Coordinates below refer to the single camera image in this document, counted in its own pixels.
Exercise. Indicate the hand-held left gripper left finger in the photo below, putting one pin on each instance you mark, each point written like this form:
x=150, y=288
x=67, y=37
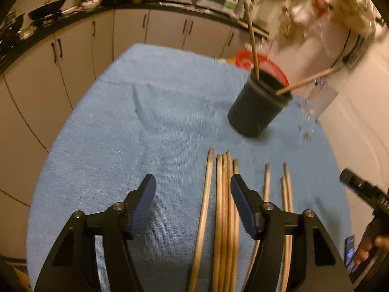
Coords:
x=146, y=197

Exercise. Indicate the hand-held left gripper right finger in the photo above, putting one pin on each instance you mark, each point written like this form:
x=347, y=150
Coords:
x=243, y=206

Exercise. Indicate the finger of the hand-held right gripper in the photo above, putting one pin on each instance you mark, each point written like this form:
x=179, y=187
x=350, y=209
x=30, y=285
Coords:
x=358, y=185

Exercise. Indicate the bunch of wooden chopsticks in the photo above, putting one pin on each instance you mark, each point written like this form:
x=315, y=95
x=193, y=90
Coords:
x=223, y=219

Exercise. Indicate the black utensil holder cup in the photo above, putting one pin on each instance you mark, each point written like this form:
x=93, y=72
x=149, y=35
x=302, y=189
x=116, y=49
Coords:
x=255, y=109

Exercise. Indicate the long wooden chopstick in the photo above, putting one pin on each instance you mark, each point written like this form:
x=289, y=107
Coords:
x=252, y=42
x=304, y=82

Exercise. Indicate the person's right hand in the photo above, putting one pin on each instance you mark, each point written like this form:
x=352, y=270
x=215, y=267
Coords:
x=366, y=243

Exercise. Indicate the smartphone with lit screen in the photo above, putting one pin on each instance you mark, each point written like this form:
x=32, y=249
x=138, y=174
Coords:
x=350, y=252

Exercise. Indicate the blue towel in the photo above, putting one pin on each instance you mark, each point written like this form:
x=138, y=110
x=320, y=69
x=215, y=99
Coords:
x=136, y=133

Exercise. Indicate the clear plastic container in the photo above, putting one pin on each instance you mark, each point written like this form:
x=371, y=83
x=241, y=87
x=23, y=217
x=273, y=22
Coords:
x=319, y=100

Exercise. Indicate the red plastic basket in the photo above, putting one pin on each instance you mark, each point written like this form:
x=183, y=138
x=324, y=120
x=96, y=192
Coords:
x=273, y=67

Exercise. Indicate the beige kitchen cabinets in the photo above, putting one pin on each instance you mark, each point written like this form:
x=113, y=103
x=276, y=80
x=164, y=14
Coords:
x=79, y=67

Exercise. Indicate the clear plastic bags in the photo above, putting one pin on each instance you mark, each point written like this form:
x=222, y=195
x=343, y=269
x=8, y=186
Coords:
x=343, y=3

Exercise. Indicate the black kitchen countertop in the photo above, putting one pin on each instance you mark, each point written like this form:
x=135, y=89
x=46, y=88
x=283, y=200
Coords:
x=91, y=11

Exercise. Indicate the white dish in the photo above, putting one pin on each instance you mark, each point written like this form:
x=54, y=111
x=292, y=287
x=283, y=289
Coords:
x=90, y=4

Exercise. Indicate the green and white bottle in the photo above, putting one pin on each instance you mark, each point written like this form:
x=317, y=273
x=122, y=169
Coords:
x=231, y=1

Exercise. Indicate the black wok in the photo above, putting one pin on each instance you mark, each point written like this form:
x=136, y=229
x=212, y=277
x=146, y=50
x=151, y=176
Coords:
x=48, y=9

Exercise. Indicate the black frying pan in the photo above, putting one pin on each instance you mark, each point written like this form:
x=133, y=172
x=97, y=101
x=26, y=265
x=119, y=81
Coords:
x=10, y=33

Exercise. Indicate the wall power socket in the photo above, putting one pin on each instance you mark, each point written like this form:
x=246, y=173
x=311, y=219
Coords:
x=357, y=51

